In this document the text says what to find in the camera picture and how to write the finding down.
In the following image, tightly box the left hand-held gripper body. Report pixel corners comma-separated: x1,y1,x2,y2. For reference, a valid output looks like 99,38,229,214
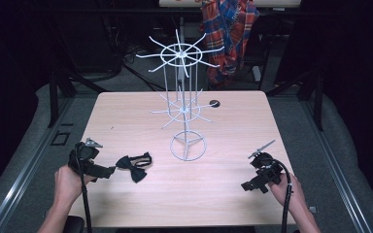
67,137,104,178

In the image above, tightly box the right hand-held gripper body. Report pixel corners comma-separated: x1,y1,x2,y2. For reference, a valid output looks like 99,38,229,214
248,139,285,186

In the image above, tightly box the black bow tie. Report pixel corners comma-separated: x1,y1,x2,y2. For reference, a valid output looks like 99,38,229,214
115,151,153,184

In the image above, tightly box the person's right hand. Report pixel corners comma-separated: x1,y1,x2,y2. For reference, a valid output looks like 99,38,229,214
267,172,301,212

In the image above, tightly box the person's left hand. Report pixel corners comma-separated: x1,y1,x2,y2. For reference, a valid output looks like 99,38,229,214
53,164,97,212

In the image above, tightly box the black chair seat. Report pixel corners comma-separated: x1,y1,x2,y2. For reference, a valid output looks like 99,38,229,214
62,216,86,233

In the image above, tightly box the black metal stand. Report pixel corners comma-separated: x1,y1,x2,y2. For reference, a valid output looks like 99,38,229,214
264,69,325,132
47,67,108,129

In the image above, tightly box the red blue plaid cloth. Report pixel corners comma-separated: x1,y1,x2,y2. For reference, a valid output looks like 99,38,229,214
199,0,261,90

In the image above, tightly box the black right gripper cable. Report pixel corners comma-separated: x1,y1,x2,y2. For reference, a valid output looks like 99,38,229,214
272,159,293,233

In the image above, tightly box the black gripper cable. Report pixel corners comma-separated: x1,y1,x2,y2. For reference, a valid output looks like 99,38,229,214
73,147,93,233
272,159,293,233

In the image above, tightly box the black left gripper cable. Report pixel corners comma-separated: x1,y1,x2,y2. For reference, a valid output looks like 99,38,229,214
73,147,93,233

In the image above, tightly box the aluminium floor rail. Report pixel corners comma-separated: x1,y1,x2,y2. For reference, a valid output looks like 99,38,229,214
0,96,76,233
299,98,373,233

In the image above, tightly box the white wire display rack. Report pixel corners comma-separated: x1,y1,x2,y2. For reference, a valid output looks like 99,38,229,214
135,28,225,162

